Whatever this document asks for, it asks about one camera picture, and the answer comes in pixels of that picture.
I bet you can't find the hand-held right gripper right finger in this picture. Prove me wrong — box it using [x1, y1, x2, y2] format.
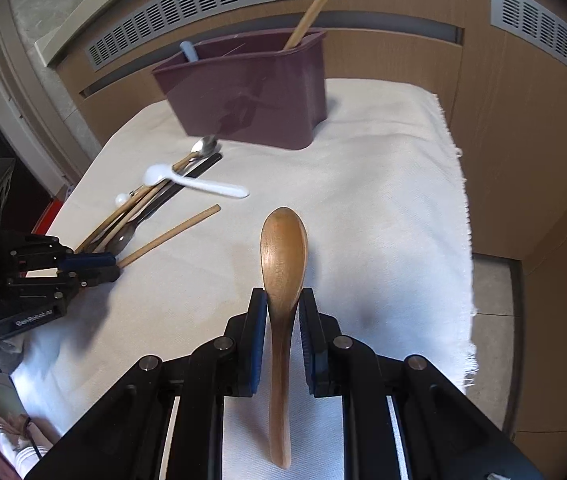
[298, 287, 547, 480]

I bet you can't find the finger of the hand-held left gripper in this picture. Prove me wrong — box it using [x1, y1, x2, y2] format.
[6, 266, 120, 317]
[0, 232, 117, 273]

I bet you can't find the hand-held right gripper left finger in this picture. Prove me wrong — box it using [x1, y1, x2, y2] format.
[28, 287, 269, 480]

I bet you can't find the black handled metal spoon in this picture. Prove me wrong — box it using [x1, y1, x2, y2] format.
[96, 152, 225, 256]

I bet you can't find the wooden chopstick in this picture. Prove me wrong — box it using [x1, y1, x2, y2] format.
[74, 152, 199, 253]
[283, 0, 355, 52]
[98, 177, 177, 250]
[118, 204, 222, 267]

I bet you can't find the wooden spoon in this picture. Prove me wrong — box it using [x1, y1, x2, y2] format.
[260, 206, 309, 470]

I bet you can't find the white plastic spoon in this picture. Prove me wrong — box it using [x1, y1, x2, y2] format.
[144, 162, 250, 200]

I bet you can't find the maroon plastic utensil holder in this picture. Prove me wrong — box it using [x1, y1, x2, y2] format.
[152, 29, 329, 151]

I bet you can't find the white woven cloth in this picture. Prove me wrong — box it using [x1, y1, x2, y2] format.
[11, 77, 479, 480]

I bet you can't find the pale stone counter ledge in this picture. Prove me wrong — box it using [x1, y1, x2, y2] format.
[34, 0, 129, 68]

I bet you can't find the wooden panel cabinet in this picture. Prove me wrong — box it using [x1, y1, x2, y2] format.
[56, 0, 567, 480]

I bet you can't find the short grey vent grille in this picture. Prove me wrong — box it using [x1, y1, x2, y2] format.
[490, 0, 567, 91]

